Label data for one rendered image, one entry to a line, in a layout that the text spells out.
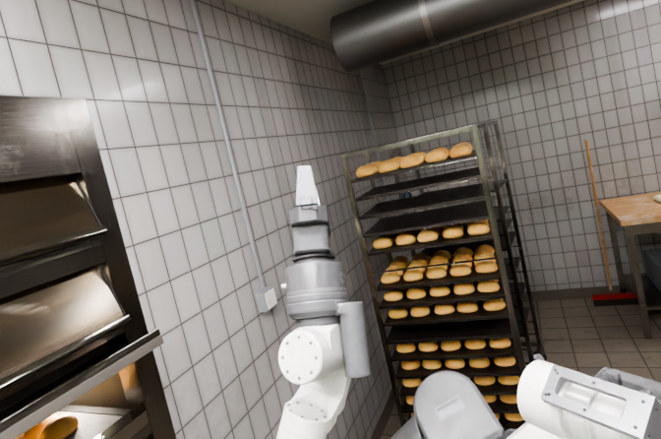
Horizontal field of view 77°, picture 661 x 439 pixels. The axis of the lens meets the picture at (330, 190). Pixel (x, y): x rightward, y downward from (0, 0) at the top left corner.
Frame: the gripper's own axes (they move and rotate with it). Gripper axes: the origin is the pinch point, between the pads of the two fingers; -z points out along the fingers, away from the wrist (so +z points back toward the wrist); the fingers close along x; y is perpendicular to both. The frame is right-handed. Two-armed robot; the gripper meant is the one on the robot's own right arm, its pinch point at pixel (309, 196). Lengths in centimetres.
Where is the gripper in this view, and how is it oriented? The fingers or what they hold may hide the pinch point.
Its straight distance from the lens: 65.9
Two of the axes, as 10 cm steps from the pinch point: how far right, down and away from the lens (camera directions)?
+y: -10.0, 1.0, 0.1
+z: 0.9, 9.5, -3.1
